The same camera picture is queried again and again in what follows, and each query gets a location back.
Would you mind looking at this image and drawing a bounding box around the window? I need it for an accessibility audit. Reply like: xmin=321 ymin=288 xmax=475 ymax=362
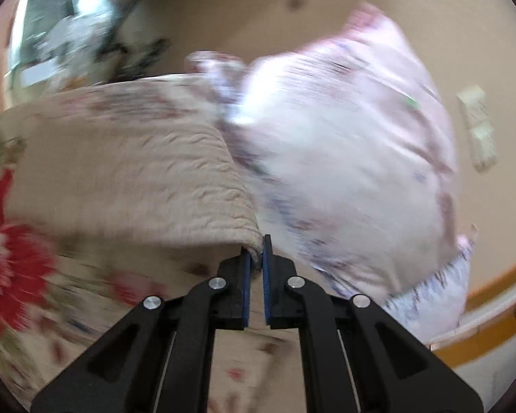
xmin=6 ymin=0 xmax=127 ymax=93

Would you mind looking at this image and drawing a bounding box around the pale blue floral pillow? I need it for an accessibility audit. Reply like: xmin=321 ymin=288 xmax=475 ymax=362
xmin=385 ymin=234 xmax=476 ymax=345

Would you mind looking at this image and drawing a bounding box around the wooden headboard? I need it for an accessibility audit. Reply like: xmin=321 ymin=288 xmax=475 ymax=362
xmin=430 ymin=254 xmax=516 ymax=371

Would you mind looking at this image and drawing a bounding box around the red floral bed cover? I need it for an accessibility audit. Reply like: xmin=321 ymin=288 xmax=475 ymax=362
xmin=0 ymin=73 xmax=306 ymax=413

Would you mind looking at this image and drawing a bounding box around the pink floral pillow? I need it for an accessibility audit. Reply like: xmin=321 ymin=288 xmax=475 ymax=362
xmin=185 ymin=2 xmax=461 ymax=304

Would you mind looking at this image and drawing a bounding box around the beige cable-knit sweater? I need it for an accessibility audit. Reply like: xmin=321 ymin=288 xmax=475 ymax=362
xmin=4 ymin=103 xmax=263 ymax=267

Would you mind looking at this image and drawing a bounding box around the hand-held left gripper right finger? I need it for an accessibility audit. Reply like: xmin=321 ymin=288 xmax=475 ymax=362
xmin=262 ymin=234 xmax=484 ymax=413

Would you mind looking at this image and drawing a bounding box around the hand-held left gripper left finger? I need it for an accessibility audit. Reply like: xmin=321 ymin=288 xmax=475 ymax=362
xmin=31 ymin=247 xmax=252 ymax=413

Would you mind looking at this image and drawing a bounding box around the white wall switch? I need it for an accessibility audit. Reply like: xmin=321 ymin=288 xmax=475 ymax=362
xmin=456 ymin=85 xmax=498 ymax=173

